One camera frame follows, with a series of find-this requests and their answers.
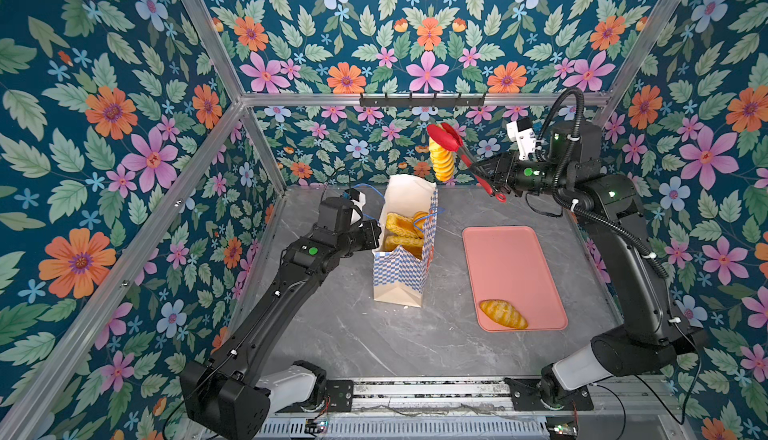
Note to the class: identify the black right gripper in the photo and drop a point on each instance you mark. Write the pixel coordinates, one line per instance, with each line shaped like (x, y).
(506, 166)

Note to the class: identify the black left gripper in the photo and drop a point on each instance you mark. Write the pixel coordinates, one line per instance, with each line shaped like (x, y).
(373, 233)

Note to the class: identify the braided bread roll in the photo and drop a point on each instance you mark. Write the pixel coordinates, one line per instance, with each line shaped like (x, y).
(402, 226)

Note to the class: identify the blue checkered paper bag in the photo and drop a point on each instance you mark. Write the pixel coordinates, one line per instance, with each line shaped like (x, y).
(399, 277)

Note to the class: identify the striped long bread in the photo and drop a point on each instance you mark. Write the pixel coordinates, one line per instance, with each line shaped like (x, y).
(442, 160)
(413, 245)

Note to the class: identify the red metal kitchen tongs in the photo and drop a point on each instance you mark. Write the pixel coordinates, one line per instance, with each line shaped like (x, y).
(448, 137)

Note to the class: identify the golden croissant bread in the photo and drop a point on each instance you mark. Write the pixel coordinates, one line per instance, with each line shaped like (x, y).
(504, 313)

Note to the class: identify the small round bread roll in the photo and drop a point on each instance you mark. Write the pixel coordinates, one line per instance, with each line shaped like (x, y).
(419, 220)

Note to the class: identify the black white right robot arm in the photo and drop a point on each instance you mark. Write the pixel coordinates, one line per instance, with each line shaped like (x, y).
(654, 331)

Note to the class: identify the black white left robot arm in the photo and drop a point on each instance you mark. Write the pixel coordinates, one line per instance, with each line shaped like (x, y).
(229, 394)

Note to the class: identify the pink plastic tray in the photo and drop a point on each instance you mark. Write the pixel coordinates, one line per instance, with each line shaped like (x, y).
(507, 263)

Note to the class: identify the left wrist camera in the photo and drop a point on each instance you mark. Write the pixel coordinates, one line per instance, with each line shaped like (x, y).
(358, 199)

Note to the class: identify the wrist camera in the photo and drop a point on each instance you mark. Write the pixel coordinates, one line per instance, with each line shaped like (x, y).
(358, 199)
(521, 133)

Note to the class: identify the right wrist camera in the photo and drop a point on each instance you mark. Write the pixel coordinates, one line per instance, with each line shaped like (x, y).
(521, 133)

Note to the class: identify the black wall hook rail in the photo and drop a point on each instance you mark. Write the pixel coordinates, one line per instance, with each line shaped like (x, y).
(445, 101)

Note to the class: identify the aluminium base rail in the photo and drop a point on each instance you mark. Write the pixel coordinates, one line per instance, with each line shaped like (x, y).
(477, 407)

